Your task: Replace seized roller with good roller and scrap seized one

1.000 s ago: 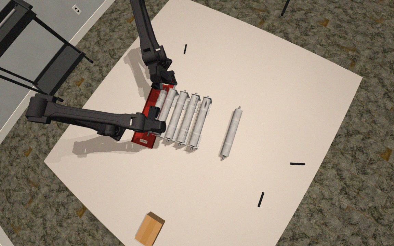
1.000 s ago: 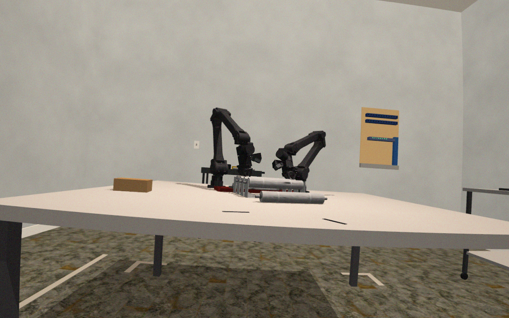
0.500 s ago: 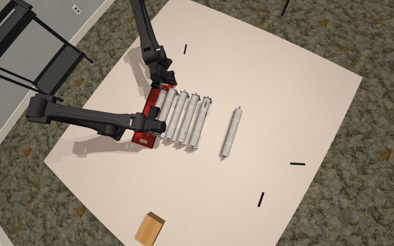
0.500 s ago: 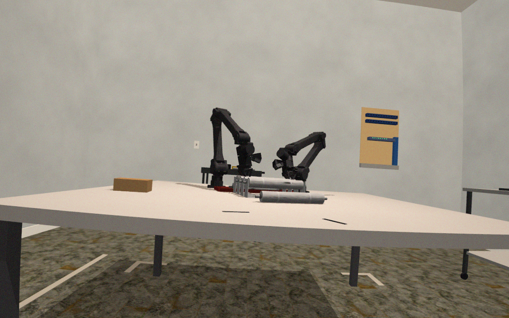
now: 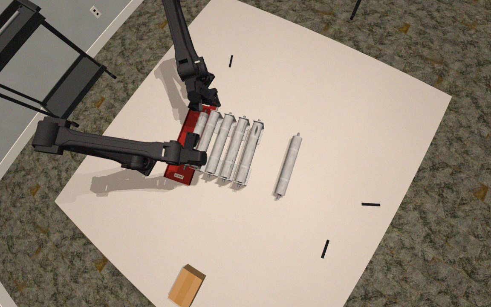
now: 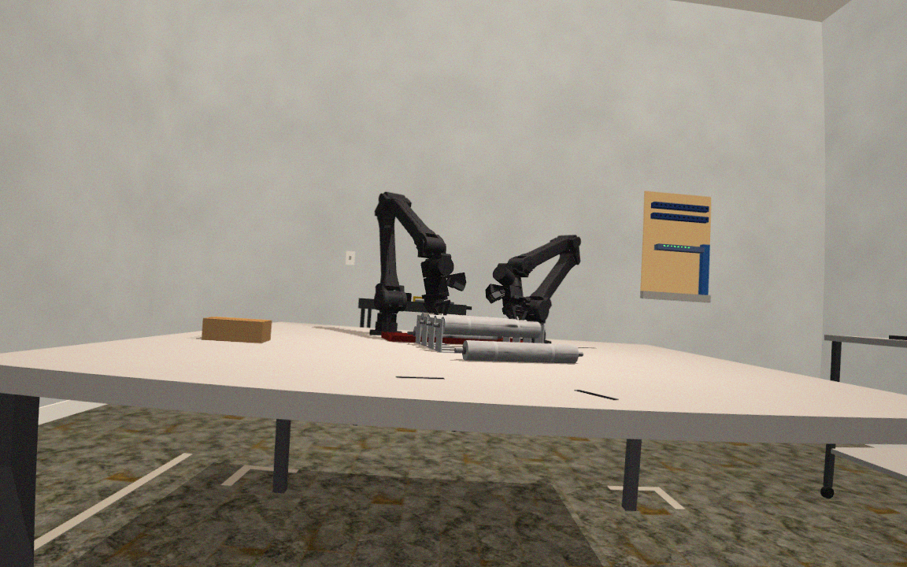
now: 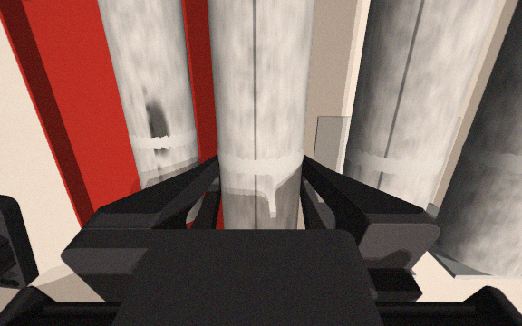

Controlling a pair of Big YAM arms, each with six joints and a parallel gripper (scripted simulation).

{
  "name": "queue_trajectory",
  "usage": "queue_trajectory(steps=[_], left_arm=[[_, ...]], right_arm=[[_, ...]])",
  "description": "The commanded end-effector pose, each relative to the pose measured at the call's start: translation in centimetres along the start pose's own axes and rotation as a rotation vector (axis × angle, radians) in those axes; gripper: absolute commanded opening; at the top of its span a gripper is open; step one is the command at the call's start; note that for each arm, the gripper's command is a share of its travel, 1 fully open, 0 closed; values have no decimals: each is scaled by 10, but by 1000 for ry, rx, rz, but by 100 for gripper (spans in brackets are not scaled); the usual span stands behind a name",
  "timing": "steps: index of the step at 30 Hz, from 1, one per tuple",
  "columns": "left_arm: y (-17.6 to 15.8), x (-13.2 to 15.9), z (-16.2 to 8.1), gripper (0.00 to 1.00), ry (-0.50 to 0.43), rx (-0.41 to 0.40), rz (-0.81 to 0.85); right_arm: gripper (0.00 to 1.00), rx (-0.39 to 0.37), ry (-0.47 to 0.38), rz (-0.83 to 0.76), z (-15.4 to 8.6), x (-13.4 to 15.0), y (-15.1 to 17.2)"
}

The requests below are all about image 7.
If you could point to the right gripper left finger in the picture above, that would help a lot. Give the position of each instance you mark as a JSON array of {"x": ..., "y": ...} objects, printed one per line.
[{"x": 167, "y": 204}]

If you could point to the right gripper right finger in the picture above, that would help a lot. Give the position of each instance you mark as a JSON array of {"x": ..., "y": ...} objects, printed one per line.
[{"x": 391, "y": 234}]

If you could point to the red scrap tray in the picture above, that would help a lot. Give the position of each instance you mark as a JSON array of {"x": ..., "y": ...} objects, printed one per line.
[{"x": 62, "y": 53}]

